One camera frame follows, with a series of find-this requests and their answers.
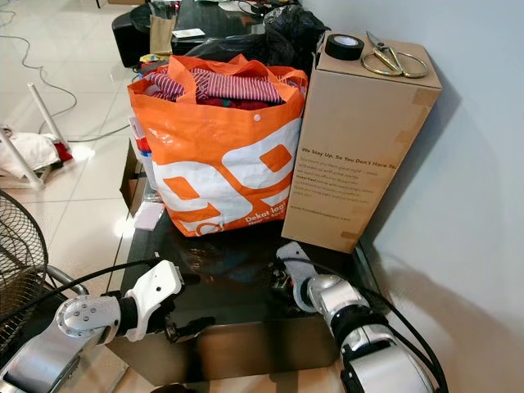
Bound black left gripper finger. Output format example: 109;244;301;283
178;316;216;343

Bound black low glass table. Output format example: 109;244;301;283
106;176;382;386

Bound small white box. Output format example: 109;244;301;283
131;201;166;231

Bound orange white shopping bag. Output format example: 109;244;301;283
127;55;309;239

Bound open brown carton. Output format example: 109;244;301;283
119;141;144;215

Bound tall brown cardboard box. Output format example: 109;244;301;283
282;33;444;254

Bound metal grille fan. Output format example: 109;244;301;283
0;190;88;353

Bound blue white plastic pack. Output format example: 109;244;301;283
127;115;153;194

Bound red garment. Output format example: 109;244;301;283
196;97;263;111

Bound red white striped cloth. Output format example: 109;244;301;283
147;67;284;106

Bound small red cloth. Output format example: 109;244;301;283
52;140;74;161

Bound white crumpled cloth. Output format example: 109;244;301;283
4;131;63;174

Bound white rack tube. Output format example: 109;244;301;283
26;82;71;153
0;127;43;190

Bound black tape roll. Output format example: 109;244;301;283
323;34;365;62

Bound black plastic bag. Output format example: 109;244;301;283
184;4;329;66

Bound black dining table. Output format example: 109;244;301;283
172;0;296;50

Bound brown paper bag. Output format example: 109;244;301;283
149;2;179;55

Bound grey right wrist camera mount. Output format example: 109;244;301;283
276;242;325;314

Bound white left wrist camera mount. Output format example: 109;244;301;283
127;260;186;341

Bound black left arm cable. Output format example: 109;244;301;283
4;257;163;324

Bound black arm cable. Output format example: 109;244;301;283
4;257;163;324
327;266;451;393

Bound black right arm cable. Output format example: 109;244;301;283
327;266;451;393

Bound gold handled scissors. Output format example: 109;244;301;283
360;30;431;80

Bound thin grey floor cable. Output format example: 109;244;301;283
0;12;129;141

